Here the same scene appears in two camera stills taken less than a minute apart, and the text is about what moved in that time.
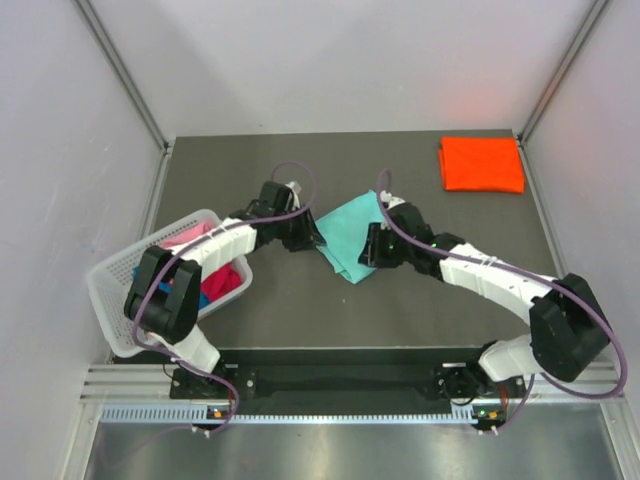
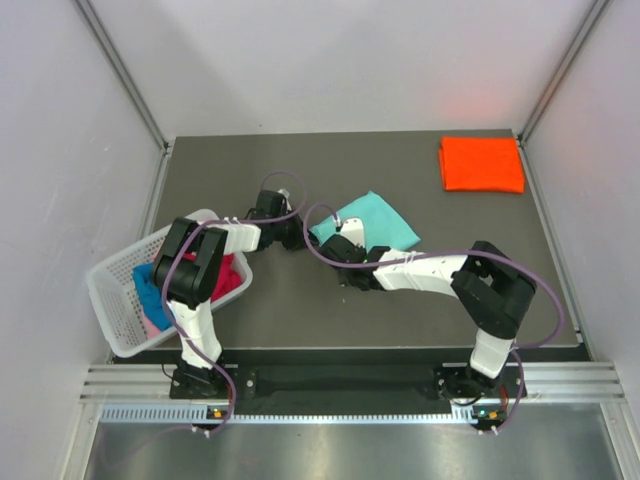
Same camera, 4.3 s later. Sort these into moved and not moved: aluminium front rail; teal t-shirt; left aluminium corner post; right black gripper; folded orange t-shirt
Moved: teal t-shirt; right black gripper
Not moved: folded orange t-shirt; left aluminium corner post; aluminium front rail
